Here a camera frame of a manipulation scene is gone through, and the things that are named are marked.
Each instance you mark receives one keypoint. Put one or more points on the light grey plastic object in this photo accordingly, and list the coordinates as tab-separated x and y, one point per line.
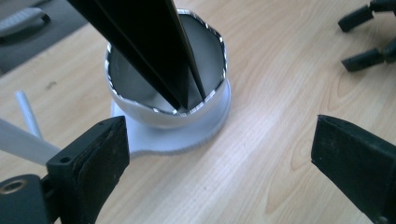
21	20

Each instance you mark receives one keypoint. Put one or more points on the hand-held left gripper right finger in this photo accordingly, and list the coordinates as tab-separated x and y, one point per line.
358	165

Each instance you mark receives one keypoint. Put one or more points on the white stand with pole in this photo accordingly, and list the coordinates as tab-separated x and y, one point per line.
174	140

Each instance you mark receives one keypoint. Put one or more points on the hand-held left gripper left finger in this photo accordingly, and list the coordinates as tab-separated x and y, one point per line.
90	168

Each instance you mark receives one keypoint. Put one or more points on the white cup with silver rim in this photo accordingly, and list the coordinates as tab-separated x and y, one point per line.
149	116

